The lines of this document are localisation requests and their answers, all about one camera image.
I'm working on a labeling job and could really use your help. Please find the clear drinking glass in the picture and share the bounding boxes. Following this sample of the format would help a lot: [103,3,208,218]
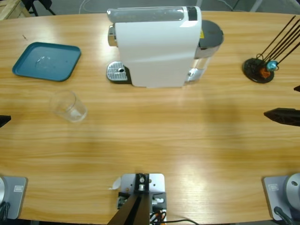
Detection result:
[49,90,89,124]

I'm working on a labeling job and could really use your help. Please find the silver coffee machine lever lid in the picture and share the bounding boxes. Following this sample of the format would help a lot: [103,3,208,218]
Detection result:
[106,6,186,23]

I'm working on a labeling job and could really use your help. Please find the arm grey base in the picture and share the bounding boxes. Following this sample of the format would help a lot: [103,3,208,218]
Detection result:
[262,172,300,221]
[0,175,29,220]

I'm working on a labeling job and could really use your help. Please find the white capsule coffee machine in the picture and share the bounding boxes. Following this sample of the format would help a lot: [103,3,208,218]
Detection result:
[106,6,203,89]

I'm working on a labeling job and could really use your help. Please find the teal plastic tray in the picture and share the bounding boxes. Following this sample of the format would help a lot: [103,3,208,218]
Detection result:
[12,42,82,82]

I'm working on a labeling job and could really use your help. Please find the grey metal leg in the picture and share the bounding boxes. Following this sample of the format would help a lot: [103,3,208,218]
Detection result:
[249,0,263,12]

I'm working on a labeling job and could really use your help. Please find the clear water tank grey lid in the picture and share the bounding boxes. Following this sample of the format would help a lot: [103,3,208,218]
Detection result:
[185,20,225,84]

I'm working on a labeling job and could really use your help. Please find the black chair legs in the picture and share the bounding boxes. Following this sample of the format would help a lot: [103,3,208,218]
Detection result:
[22,0,57,16]

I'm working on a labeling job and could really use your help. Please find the white paper tag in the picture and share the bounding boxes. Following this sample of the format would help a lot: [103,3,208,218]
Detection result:
[107,177,122,191]

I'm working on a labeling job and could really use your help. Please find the black wire capsule holder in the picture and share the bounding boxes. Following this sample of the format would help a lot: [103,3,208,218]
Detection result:
[242,15,300,84]

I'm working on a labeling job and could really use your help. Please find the black base cable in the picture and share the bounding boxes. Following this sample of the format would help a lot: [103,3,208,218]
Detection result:
[0,202,10,220]
[273,206,295,225]

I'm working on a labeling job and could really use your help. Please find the white cable on floor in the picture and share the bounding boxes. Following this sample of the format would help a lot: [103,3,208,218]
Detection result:
[78,0,94,14]

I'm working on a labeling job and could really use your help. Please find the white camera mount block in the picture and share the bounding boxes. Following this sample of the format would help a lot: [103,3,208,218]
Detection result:
[117,172,167,225]

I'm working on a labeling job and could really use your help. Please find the black cable at mount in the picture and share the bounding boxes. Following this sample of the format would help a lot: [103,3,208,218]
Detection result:
[164,219,200,225]

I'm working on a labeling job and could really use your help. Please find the dark camera mount post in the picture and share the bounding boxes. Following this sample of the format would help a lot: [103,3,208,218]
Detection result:
[108,173,150,225]

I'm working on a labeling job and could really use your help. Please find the orange and white wire bundle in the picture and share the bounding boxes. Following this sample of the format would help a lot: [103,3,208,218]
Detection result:
[150,210,167,223]

